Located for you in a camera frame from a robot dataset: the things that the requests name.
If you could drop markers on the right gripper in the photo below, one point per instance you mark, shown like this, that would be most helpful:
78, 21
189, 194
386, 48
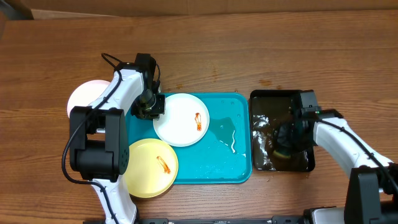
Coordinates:
286, 142

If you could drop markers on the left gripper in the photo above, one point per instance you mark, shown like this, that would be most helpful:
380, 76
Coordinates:
160, 109

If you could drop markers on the green yellow sponge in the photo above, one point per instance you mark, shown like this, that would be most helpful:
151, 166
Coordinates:
281, 154

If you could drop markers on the white plate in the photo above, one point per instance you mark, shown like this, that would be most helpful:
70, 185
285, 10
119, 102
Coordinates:
185, 121
86, 93

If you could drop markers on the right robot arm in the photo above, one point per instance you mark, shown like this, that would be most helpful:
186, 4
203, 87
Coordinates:
372, 188

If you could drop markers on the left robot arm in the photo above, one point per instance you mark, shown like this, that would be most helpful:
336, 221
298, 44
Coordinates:
97, 152

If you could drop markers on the black water tray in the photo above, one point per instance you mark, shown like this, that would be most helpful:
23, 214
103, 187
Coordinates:
268, 109

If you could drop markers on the teal plastic tray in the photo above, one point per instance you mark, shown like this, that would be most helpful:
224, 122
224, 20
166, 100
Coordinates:
222, 155

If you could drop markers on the yellow plate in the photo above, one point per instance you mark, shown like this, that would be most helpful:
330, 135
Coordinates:
152, 168

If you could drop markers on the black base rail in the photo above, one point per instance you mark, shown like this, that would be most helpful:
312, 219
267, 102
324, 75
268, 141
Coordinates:
217, 221

